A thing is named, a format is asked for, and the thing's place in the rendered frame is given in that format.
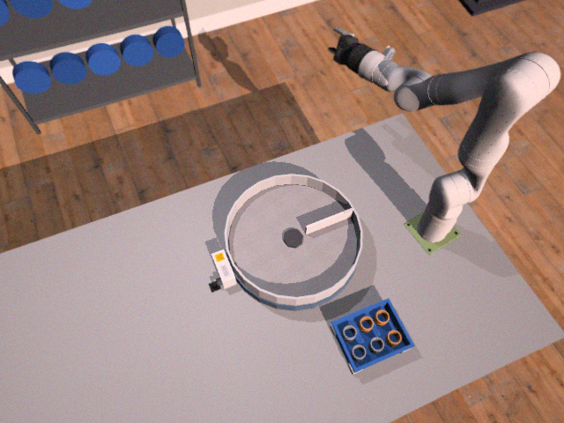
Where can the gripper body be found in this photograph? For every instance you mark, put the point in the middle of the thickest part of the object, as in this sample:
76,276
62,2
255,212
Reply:
359,57

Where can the blue crate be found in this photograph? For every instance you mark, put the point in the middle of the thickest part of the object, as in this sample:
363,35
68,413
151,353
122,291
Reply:
394,323

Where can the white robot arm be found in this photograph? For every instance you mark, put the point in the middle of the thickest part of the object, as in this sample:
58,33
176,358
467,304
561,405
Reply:
511,89

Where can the grey metal ring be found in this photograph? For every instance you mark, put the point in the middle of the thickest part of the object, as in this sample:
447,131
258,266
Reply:
352,329
363,350

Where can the grey metal bushing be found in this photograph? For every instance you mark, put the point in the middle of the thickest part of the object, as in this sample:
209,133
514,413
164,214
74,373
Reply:
371,348

